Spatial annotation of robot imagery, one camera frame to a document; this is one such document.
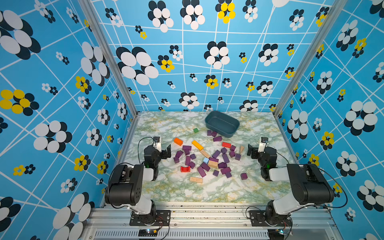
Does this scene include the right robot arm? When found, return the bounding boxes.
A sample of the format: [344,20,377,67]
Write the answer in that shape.
[247,137,334,226]

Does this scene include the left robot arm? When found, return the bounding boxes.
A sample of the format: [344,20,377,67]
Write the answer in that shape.
[105,137,171,225]

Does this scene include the purple wedge near bin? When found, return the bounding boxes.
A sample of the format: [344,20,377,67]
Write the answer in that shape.
[213,136,223,142]

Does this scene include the dark teal storage bin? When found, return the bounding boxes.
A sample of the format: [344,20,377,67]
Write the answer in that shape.
[205,111,240,138]

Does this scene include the orange brick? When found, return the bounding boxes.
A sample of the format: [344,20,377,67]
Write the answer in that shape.
[174,138,184,146]

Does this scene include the red flat brick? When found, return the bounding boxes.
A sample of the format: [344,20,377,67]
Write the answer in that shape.
[222,142,232,149]

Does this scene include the red arch brick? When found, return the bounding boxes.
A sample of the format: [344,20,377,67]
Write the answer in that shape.
[181,166,191,173]

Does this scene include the purple long brick centre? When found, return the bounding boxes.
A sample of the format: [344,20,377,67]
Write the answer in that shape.
[222,154,230,163]

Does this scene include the purple long brick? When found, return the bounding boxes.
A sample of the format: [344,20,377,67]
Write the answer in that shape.
[222,154,230,163]
[212,150,221,159]

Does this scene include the yellow long brick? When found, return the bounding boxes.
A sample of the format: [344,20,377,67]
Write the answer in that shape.
[192,141,204,151]

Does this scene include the engraved natural wood brick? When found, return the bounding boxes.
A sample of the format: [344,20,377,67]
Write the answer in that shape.
[200,150,211,159]

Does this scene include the purple brick front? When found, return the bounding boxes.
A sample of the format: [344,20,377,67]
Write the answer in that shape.
[198,166,207,178]

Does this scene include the natural wood brick front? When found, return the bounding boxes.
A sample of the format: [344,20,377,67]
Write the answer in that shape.
[190,177,203,184]

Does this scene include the natural wood square brick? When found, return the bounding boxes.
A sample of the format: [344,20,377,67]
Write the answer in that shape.
[208,161,219,169]

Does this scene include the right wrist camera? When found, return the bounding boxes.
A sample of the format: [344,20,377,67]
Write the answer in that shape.
[258,141,268,153]

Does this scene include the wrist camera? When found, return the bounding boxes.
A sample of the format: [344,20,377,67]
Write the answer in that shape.
[153,142,162,152]
[258,141,268,153]

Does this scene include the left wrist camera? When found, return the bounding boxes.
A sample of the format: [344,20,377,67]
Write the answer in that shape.
[153,142,162,152]

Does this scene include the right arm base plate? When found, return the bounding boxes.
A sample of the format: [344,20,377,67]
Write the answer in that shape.
[248,210,292,228]

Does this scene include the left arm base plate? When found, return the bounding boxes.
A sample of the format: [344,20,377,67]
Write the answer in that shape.
[129,210,171,227]

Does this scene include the aluminium front rail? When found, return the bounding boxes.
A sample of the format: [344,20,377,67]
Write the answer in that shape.
[81,203,342,240]

